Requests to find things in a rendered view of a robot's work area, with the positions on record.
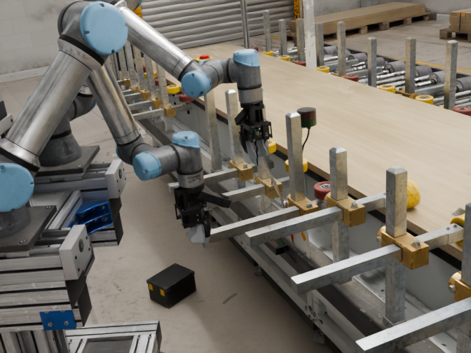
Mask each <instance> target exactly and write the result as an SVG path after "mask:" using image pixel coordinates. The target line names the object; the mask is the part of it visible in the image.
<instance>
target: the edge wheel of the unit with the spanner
mask: <svg viewBox="0 0 471 353"><path fill-rule="evenodd" d="M329 192H331V190H330V181H322V182H319V183H317V184H315V185H314V196H315V197H316V198H317V199H319V200H324V198H325V196H326V194H328V193H329Z"/></svg>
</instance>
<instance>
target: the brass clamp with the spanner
mask: <svg viewBox="0 0 471 353"><path fill-rule="evenodd" d="M286 200H287V201H288V203H289V207H293V206H296V207H297V208H299V212H300V216H303V215H307V214H311V213H313V212H318V211H319V207H318V206H317V205H316V204H314V203H313V202H312V206H313V207H311V208H307V207H306V204H307V202H311V201H310V200H309V199H307V198H306V197H305V199H303V200H298V201H295V200H293V199H291V196H290V194H289V195H288V196H287V197H286Z"/></svg>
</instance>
